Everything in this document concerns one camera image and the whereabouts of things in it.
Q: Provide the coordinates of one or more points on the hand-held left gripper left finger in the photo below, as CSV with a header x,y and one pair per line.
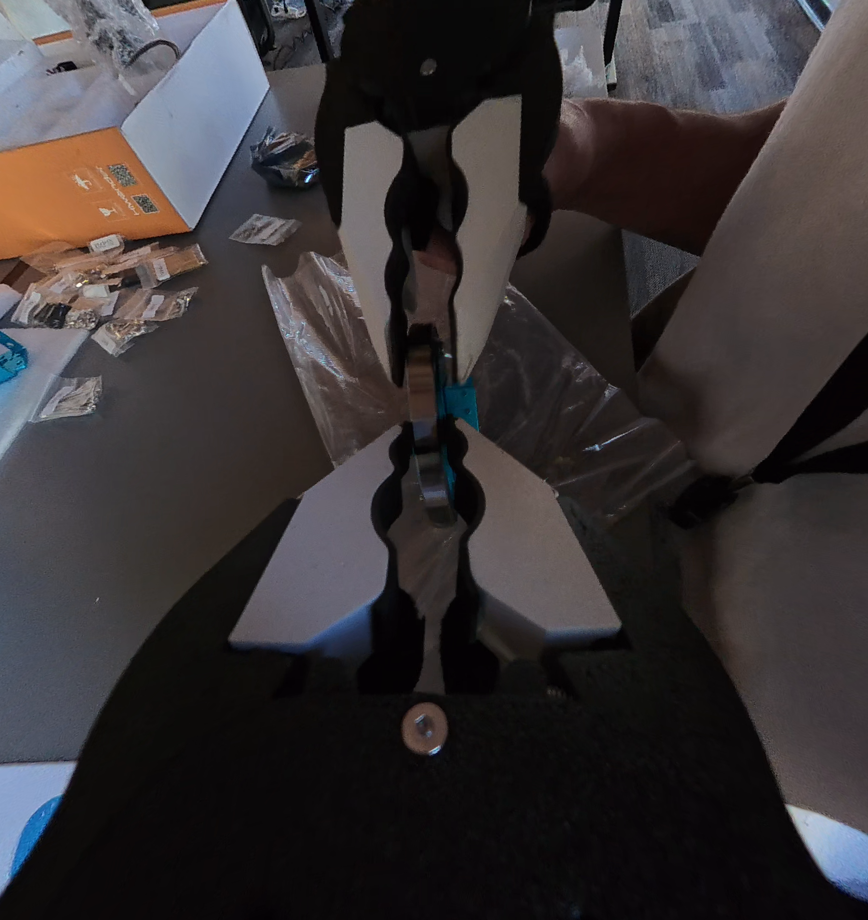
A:
x,y
311,575

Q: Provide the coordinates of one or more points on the small labelled hardware bag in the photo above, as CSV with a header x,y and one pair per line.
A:
x,y
265,230

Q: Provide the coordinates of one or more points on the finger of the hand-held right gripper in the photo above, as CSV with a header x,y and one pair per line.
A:
x,y
365,230
491,237

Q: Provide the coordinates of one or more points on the clear plastic bag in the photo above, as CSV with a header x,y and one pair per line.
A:
x,y
103,25
549,417

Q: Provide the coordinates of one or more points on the grey desk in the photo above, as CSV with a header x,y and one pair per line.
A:
x,y
117,575

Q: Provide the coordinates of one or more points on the person's right hand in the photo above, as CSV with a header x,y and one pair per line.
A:
x,y
577,158

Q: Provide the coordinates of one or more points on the silver antistatic bag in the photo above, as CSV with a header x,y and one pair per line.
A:
x,y
286,162

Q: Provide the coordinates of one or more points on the pile of small hardware bags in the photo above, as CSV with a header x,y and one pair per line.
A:
x,y
117,287

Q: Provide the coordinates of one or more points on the orange and white cardboard box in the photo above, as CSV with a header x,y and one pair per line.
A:
x,y
60,187

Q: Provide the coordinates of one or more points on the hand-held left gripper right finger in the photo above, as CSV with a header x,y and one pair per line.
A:
x,y
541,575

